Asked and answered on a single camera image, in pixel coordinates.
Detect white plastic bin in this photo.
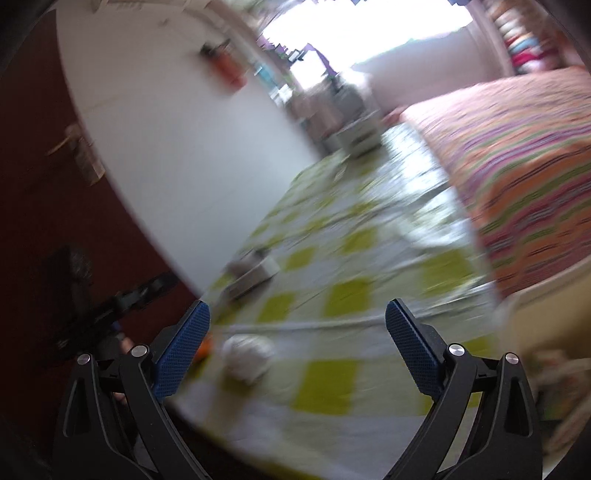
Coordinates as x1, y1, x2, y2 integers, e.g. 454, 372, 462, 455
496, 270, 591, 467

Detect white utensil holder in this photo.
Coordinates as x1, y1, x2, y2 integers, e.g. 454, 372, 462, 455
330, 113, 384, 155

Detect metal door handle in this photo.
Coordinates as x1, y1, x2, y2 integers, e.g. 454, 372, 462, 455
46, 124, 95, 160

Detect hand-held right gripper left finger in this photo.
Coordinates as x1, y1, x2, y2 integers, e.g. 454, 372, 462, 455
53, 299, 213, 480

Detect stack of folded quilts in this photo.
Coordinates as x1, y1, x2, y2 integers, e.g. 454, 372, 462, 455
489, 0, 573, 75

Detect small white box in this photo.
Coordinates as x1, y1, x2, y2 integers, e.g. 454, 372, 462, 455
222, 249, 281, 301

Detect bed with striped sheet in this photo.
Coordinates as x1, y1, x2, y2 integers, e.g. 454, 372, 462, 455
399, 65, 591, 298

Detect window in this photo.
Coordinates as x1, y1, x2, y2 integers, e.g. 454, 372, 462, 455
263, 0, 476, 88

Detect white paper ball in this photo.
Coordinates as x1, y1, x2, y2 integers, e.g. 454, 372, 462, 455
221, 335, 275, 384

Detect dark red door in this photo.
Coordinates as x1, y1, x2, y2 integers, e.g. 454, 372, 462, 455
0, 14, 204, 416

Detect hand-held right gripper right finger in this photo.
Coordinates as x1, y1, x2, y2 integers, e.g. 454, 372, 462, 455
385, 298, 542, 480

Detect grey appliance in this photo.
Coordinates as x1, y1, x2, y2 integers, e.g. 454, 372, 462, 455
318, 69, 375, 121

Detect checked plastic tablecloth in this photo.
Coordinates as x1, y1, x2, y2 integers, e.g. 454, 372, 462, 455
171, 124, 504, 467

